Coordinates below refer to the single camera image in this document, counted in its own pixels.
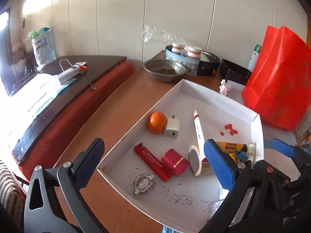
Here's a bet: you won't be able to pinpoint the cartoon sticker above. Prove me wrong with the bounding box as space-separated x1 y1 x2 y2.
132 173 156 195

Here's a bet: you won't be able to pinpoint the pink cylindrical case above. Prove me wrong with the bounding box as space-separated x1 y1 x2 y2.
160 149 190 175

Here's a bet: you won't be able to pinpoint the cluster of red pills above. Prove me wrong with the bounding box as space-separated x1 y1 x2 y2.
220 123 240 136

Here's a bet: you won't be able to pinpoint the clear plastic wrap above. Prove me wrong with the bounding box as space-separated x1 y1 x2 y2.
142 24 185 46

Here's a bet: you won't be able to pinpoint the striped cloth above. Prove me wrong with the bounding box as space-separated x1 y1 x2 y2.
0 161 27 226

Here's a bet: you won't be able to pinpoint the yellow tube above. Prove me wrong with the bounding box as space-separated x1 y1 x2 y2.
216 141 248 162

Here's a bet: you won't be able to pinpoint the white papers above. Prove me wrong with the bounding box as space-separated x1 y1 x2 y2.
10 74 78 119

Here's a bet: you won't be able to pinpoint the metal bowl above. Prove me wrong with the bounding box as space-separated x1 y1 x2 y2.
143 59 187 82

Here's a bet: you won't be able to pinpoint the orange-banded medicine bottle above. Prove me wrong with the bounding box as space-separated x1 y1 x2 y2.
172 42 186 55
187 46 203 59

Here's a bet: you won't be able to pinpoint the dark wooden cabinet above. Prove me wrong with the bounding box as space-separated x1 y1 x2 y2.
0 55 135 182

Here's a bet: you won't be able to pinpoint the pink plush toy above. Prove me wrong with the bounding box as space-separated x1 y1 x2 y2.
12 42 27 61

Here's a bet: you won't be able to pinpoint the round printed tin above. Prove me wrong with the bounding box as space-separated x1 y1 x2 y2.
165 45 221 77

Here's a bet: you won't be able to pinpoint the white charger plug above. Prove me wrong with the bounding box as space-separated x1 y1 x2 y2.
164 115 181 137

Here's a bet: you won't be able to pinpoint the white cardboard box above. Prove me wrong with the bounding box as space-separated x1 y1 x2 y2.
97 79 264 232

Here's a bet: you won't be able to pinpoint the thin black cable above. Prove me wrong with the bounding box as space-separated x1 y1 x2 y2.
83 69 96 90

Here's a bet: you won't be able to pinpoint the brown tape roll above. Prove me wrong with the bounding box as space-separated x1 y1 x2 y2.
189 145 214 176

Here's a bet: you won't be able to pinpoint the red paper bag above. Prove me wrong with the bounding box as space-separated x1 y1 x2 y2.
241 25 311 132

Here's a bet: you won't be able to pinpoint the small white bottle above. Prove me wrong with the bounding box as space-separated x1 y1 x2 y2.
247 142 257 161

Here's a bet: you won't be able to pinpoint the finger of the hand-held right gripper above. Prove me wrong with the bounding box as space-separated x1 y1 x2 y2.
282 169 311 221
264 138 311 168

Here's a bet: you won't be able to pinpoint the white tube with red cap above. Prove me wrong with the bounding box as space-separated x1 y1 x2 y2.
193 110 207 156

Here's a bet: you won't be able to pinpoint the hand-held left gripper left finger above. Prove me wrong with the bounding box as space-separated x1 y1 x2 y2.
24 137 105 233

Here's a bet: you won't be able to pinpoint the green spray can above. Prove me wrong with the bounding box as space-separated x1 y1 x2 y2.
247 44 262 71

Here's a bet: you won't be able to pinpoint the clear printed plastic bag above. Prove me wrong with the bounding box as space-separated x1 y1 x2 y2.
25 27 57 66

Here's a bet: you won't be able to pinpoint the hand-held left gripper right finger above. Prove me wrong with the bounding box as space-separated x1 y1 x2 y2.
198 138 283 233

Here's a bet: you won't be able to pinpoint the black box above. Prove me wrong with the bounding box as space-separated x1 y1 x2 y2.
219 59 252 86

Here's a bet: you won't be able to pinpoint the white power strip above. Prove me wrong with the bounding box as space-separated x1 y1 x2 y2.
57 59 88 84

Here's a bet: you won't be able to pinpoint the orange fruit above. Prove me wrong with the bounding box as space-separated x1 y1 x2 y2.
147 112 168 134

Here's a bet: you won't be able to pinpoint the white blue-edged pad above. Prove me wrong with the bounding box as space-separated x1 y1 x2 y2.
163 91 298 233

